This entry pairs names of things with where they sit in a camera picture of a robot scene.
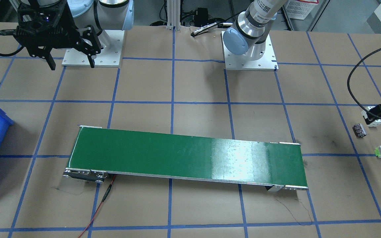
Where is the green conveyor belt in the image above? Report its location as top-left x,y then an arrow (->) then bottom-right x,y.
63,126 -> 308,191

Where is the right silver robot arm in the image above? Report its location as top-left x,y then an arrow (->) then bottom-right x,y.
14,0 -> 135,70

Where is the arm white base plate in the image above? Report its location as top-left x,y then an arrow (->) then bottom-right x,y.
222,35 -> 279,71
62,30 -> 125,68

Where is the white red circuit breaker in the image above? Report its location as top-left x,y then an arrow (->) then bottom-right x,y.
361,104 -> 381,127

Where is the dark brown cylindrical capacitor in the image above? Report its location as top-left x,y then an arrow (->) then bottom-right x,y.
352,123 -> 367,138

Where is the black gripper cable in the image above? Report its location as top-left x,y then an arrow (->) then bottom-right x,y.
347,41 -> 381,124

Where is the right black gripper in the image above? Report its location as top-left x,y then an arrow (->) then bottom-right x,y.
14,0 -> 101,71

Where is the aluminium frame post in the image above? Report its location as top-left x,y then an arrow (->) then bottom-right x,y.
166,0 -> 182,31

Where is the red black sensor wire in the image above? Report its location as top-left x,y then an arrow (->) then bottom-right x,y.
77,175 -> 117,238

